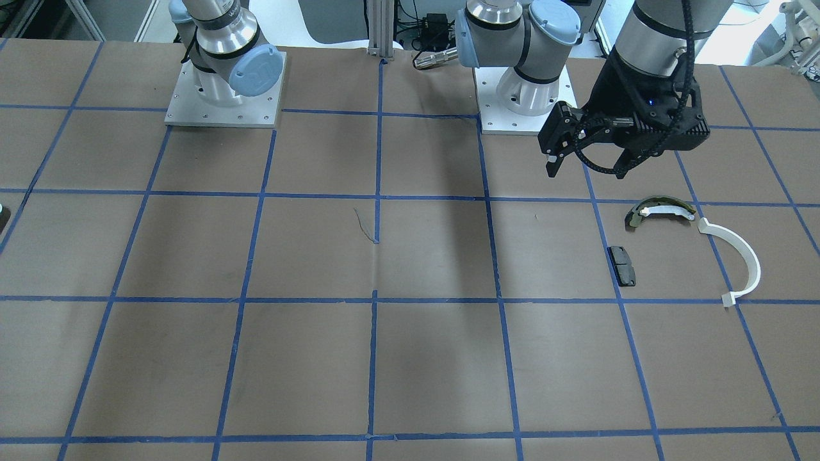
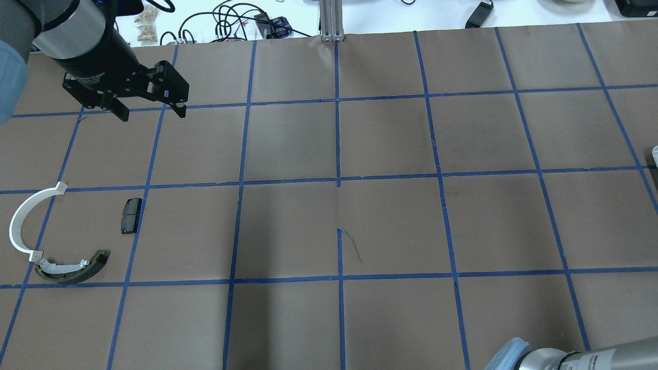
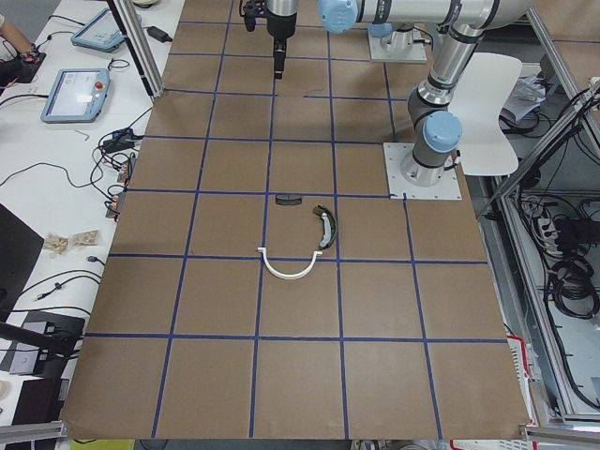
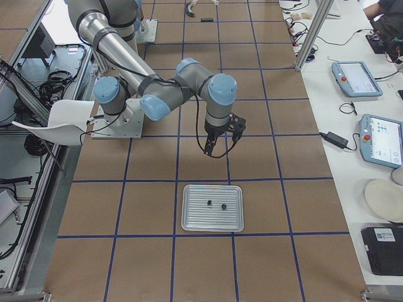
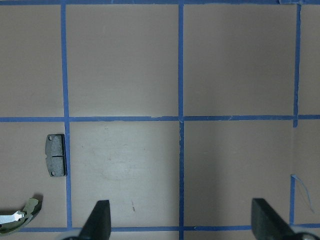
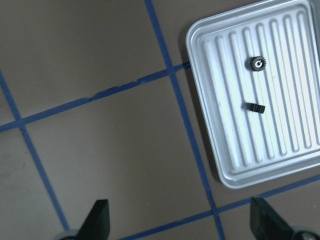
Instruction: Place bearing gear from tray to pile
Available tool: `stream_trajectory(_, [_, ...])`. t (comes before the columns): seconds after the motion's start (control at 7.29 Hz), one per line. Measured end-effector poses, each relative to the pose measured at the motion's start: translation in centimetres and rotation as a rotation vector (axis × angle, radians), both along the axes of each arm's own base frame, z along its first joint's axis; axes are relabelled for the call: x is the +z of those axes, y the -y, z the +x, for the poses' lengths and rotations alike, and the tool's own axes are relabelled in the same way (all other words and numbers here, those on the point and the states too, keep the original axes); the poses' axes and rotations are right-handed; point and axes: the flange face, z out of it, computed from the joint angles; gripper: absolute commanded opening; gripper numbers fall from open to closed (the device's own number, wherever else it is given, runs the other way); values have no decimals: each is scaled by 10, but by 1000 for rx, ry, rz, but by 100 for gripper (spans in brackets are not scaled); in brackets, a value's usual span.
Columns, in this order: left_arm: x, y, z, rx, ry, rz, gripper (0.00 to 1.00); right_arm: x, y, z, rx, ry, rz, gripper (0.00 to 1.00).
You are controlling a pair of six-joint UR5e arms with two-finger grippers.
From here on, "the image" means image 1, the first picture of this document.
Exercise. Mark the aluminium frame post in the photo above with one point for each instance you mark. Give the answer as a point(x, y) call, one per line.
point(380, 16)

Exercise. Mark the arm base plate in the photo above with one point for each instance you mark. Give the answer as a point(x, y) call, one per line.
point(204, 100)
point(532, 99)

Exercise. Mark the black brake pad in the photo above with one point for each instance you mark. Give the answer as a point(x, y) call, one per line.
point(622, 266)

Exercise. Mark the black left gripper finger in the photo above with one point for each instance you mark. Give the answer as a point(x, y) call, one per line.
point(554, 162)

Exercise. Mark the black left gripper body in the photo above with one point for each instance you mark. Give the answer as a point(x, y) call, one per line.
point(616, 88)

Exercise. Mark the olive curved brake shoe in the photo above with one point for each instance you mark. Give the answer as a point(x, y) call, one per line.
point(659, 205)

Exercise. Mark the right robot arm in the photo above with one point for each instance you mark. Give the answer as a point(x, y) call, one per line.
point(230, 55)

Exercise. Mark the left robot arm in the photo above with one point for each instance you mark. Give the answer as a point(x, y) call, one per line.
point(536, 40)

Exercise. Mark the brown grid table mat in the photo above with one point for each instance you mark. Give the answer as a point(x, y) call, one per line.
point(377, 279)

